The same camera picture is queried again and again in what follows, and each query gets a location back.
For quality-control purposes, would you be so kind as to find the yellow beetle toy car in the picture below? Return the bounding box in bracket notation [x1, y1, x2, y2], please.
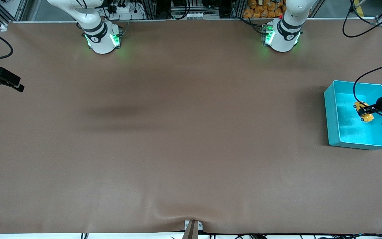
[353, 101, 374, 123]

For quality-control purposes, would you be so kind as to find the pile of orange packets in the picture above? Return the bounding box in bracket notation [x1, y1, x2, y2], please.
[243, 0, 312, 19]

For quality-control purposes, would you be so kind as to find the white power strip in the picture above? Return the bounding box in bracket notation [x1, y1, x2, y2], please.
[106, 0, 147, 21]

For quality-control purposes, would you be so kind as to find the grey metal table clamp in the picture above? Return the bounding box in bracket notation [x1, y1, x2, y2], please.
[184, 220, 204, 239]

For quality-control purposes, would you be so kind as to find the brown table mat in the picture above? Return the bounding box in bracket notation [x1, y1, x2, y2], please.
[0, 18, 382, 235]

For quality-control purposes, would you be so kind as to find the teal plastic storage box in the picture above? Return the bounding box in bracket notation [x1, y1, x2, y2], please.
[324, 80, 382, 150]

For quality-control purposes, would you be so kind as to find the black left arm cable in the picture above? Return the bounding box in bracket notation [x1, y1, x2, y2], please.
[342, 0, 382, 118]

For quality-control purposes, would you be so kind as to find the grey metal equipment rack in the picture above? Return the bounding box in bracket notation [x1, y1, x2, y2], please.
[170, 0, 221, 20]

